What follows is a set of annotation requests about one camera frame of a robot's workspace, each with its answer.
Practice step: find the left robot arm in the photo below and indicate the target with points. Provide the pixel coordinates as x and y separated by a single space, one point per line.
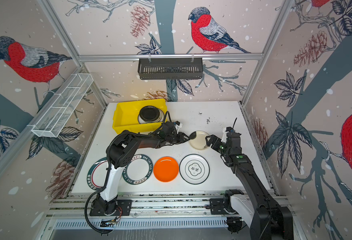
122 149

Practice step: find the black hanging basket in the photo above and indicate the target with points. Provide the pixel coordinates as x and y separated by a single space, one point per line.
170 69

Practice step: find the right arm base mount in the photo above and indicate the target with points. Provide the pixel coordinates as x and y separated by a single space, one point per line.
221 207

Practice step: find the aluminium rail base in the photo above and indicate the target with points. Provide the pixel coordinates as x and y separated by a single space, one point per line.
145 212

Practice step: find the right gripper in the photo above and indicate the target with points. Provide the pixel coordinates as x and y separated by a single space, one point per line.
216 145

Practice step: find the aluminium frame crossbar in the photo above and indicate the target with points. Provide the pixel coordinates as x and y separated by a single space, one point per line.
132 58

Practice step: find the orange plate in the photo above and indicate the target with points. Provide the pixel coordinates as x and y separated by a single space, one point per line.
166 169

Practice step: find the white plate green lettered rim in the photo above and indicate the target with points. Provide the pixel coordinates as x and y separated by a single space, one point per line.
139 169

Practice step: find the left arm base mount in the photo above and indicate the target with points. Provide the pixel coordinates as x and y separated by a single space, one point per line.
101 208

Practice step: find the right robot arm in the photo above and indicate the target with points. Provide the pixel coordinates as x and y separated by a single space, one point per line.
265 217

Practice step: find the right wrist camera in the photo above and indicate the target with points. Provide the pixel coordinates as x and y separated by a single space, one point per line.
225 132

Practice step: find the yellow plastic bin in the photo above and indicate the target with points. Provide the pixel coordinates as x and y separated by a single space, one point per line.
126 116

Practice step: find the white plate black clover pattern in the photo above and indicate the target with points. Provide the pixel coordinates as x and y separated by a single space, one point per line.
194 169

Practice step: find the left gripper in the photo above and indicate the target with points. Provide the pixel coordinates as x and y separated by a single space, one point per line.
180 138

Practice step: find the cream plate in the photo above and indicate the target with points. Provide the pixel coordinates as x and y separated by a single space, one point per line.
199 143
160 120

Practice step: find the white plate green red rim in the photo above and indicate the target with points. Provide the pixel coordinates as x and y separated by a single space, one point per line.
97 174

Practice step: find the white wire mesh basket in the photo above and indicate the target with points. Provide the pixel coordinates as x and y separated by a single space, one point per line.
55 118

